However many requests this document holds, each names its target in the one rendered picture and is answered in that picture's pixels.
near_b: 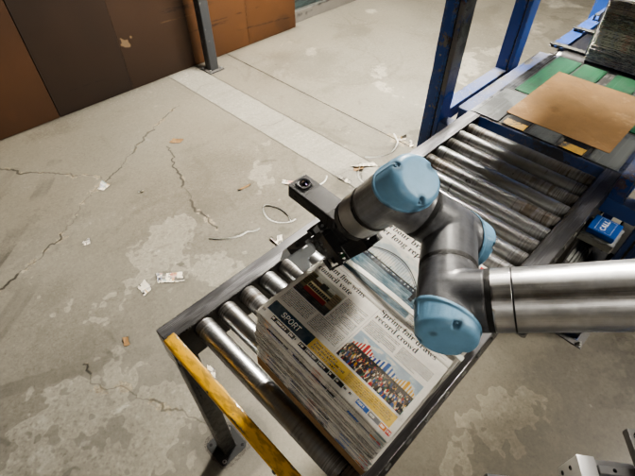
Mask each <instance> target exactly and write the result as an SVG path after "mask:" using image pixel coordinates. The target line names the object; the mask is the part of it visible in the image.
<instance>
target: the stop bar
mask: <svg viewBox="0 0 635 476"><path fill-rule="evenodd" d="M163 342H164V344H165V345H166V346H167V347H168V348H169V350H170V351H171V352H172V353H173V354H174V355H175V357H176V358H177V359H178V360H179V363H180V365H183V366H184V367H185V369H186V370H187V371H188V372H189V373H190V374H191V376H192V377H193V378H194V379H195V380H196V381H197V383H198V384H199V385H200V386H201V387H202V389H203V390H204V391H205V392H206V393H207V395H208V396H209V397H210V398H211V399H212V400H213V402H214V403H215V404H216V405H217V406H218V408H219V409H220V410H221V411H222V412H223V413H224V415H225V416H226V417H227V418H228V419H229V421H230V422H231V423H232V424H233V425H234V427H235V428H236V429H237V430H238V431H239V432H240V434H242V435H243V436H244V437H245V438H246V440H247V441H248V442H249V443H250V445H251V446H252V447H253V448H254V449H255V450H256V452H257V453H258V454H259V455H260V456H261V457H262V459H263V460H264V461H265V462H266V464H267V465H268V466H269V467H270V468H271V469H272V470H271V472H272V473H273V474H274V475H277V476H301V475H300V473H299V472H298V471H297V470H296V469H295V468H294V467H293V466H292V464H291V463H290V462H289V461H288V460H287V459H286V458H285V457H284V455H283V454H282V453H281V452H280V451H279V450H278V449H277V447H276V446H275V445H274V444H273V443H272V442H271V441H270V440H269V438H268V437H267V436H266V435H265V434H264V433H263V432H262V430H261V429H260V428H259V427H258V426H257V425H256V424H255V423H254V421H253V420H252V419H251V418H250V417H249V416H248V415H247V413H246V412H245V411H244V410H243V409H242V408H241V407H240V405H239V404H238V403H237V402H236V401H235V400H234V399H233V398H232V396H231V395H230V394H229V393H228V392H227V391H226V390H225V388H224V387H223V386H222V385H221V384H220V383H219V382H218V381H217V379H216V378H215V377H214V376H213V375H212V374H211V373H210V371H209V370H208V369H207V368H206V367H205V366H204V365H203V364H202V362H201V361H200V360H199V359H198V358H197V357H196V356H195V354H194V353H193V352H192V351H191V350H190V349H189V348H187V346H186V345H185V344H184V343H183V342H182V341H181V340H180V338H179V337H178V336H177V335H176V334H175V333H174V332H173V333H171V334H170V335H168V336H167V337H166V338H164V340H163Z"/></svg>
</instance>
